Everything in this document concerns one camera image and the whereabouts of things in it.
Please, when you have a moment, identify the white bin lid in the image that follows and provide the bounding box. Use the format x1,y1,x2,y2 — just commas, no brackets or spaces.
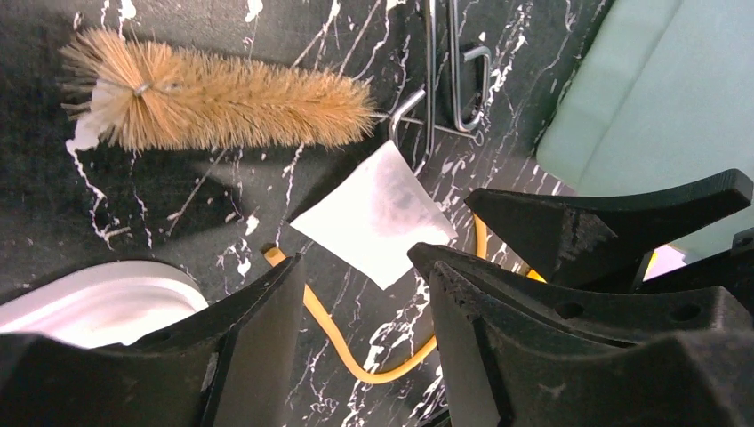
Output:
1,261,209,349

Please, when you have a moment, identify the small white packet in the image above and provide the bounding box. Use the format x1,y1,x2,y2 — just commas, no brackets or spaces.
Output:
291,140,458,290

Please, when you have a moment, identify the metal wire test tube holder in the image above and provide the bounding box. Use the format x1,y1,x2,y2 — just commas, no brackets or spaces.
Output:
388,0,492,175

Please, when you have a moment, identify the tan bottle brush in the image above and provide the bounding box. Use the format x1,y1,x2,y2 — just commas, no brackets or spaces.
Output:
60,28,386,151

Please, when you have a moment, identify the tan rubber tube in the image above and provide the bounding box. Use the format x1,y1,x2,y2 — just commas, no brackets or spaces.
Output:
261,213,546,385

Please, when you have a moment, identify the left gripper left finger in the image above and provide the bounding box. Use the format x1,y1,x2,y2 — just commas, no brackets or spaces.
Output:
1,255,305,426

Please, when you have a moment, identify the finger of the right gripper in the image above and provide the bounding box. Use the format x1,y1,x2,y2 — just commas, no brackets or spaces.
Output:
465,169,753,287

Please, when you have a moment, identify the teal plastic bin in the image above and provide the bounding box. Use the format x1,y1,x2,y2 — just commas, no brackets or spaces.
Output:
534,0,754,261

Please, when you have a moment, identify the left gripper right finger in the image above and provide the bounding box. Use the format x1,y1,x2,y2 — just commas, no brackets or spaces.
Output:
408,244,753,426

